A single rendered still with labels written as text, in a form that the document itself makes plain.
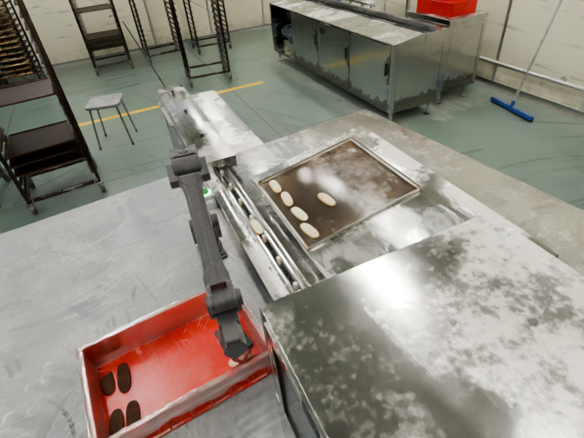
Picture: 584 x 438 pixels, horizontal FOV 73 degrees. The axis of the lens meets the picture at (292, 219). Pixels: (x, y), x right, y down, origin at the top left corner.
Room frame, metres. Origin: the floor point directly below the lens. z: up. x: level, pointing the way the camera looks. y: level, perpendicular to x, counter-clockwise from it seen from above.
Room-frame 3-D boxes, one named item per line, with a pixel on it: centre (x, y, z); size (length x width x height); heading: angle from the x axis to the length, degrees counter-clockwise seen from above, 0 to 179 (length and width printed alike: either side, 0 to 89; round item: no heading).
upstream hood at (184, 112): (2.27, 0.55, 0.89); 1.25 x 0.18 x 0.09; 21
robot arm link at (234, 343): (0.61, 0.17, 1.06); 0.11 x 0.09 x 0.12; 15
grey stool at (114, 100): (4.06, 1.80, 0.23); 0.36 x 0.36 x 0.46; 8
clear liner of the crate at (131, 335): (0.65, 0.36, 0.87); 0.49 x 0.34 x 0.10; 117
